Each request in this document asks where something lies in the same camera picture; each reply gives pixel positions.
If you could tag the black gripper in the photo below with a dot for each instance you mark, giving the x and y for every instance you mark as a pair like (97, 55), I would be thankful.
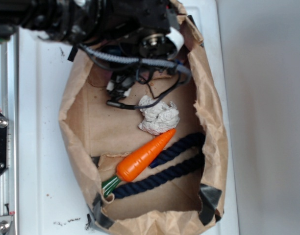
(119, 87)

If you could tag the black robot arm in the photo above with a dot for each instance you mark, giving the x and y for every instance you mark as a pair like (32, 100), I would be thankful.
(131, 38)

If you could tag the crumpled white paper ball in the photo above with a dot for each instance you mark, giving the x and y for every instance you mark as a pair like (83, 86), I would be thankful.
(159, 118)

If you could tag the brown paper bag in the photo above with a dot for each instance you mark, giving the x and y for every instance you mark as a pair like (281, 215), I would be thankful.
(97, 137)

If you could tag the orange plastic carrot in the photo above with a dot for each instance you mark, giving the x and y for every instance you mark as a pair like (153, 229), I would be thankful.
(136, 162)

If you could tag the white plastic tray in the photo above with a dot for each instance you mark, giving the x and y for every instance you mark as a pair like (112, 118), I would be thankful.
(50, 200)

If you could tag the aluminium frame rail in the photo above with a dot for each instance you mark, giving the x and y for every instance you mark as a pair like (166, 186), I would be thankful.
(9, 51)

